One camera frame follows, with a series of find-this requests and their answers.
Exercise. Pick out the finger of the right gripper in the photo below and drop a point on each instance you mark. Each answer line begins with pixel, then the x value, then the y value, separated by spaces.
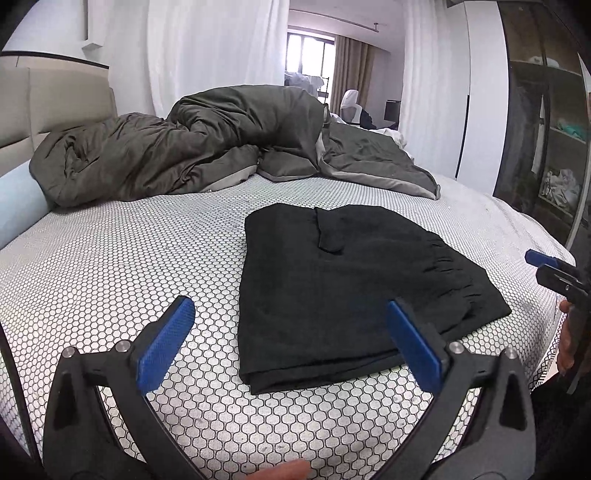
pixel 537 259

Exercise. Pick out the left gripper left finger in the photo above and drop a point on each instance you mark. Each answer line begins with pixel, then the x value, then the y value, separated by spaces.
pixel 99 422

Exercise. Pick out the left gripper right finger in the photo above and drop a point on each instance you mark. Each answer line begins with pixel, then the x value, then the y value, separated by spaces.
pixel 500 439

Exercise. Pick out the black pants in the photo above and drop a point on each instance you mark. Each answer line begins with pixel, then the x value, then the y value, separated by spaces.
pixel 316 285

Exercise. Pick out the person's right hand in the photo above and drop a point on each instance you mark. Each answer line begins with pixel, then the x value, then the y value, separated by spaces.
pixel 565 355

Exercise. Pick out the person's left hand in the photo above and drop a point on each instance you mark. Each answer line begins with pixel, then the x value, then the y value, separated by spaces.
pixel 292 470

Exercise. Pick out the dark glass wardrobe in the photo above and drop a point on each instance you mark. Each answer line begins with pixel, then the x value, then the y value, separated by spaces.
pixel 545 158

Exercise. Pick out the white patterned mattress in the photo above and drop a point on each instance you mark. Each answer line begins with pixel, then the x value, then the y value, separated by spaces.
pixel 91 277

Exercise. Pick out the black monitor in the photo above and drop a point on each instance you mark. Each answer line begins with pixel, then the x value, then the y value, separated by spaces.
pixel 392 113

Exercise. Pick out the white chair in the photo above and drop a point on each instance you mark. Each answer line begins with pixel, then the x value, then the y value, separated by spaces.
pixel 351 110

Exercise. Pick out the light blue pillow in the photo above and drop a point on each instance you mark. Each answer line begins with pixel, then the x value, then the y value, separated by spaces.
pixel 22 203

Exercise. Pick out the brown curtain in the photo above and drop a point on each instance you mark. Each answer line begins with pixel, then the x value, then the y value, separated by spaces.
pixel 354 61

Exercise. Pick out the dark grey duvet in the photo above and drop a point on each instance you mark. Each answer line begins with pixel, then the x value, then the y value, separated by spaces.
pixel 216 139

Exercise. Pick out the beige padded headboard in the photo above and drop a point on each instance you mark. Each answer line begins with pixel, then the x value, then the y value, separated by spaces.
pixel 43 92

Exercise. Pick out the white sheer curtain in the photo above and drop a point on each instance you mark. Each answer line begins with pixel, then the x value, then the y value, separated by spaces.
pixel 194 46

